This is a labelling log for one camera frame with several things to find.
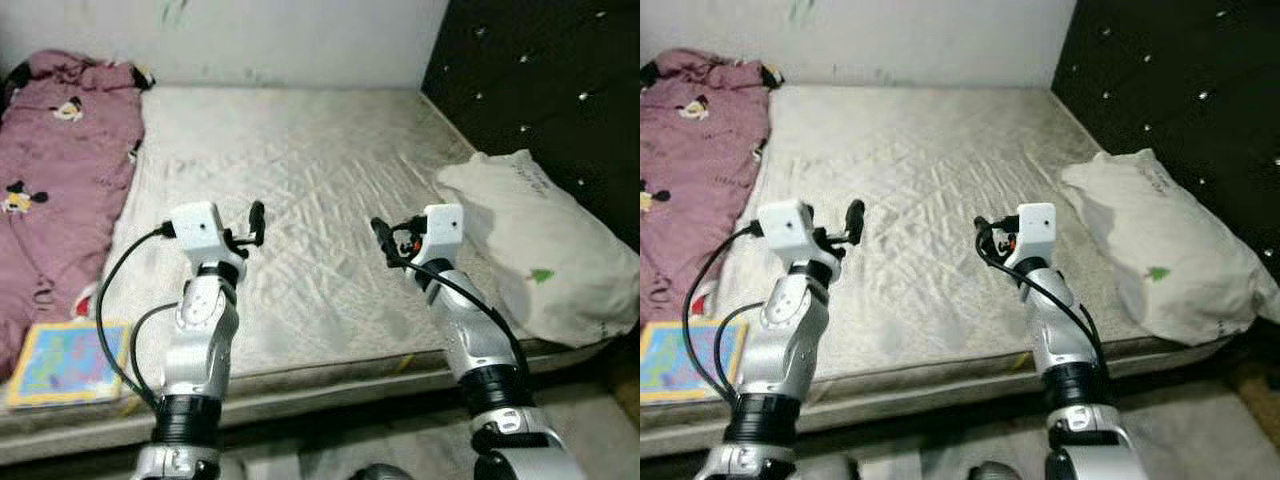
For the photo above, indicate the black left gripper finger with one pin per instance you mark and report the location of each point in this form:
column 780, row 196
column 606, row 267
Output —
column 257, row 220
column 856, row 220

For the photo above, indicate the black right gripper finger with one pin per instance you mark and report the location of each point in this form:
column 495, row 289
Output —
column 984, row 238
column 382, row 238

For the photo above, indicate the white pillow with green print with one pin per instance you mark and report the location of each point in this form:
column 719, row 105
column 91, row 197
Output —
column 530, row 240
column 1160, row 250

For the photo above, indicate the colourful picture book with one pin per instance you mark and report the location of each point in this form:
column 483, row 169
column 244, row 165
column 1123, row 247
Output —
column 65, row 365
column 680, row 362

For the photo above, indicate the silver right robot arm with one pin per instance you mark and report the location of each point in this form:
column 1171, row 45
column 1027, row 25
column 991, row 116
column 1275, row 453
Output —
column 1065, row 340
column 470, row 340

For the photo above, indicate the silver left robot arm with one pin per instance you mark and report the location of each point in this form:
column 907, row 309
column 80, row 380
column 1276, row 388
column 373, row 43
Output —
column 775, row 340
column 195, row 340

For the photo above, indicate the cream quilted mattress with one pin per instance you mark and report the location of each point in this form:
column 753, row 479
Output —
column 300, row 180
column 920, row 180

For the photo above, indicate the purple cartoon print quilt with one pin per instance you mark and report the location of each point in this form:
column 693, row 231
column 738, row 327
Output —
column 60, row 180
column 690, row 170

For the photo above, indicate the black tufted headboard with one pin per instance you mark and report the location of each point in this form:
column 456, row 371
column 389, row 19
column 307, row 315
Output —
column 540, row 80
column 1170, row 80

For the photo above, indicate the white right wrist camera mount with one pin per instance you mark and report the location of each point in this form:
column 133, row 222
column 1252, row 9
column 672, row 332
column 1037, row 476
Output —
column 1035, row 230
column 443, row 232

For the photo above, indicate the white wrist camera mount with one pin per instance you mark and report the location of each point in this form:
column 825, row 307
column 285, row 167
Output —
column 785, row 225
column 443, row 232
column 195, row 228
column 1035, row 230

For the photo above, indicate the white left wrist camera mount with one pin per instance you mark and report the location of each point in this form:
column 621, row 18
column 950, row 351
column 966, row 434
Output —
column 785, row 225
column 195, row 228

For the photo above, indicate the grey bed frame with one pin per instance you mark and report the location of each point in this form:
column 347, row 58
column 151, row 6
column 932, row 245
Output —
column 950, row 395
column 330, row 402

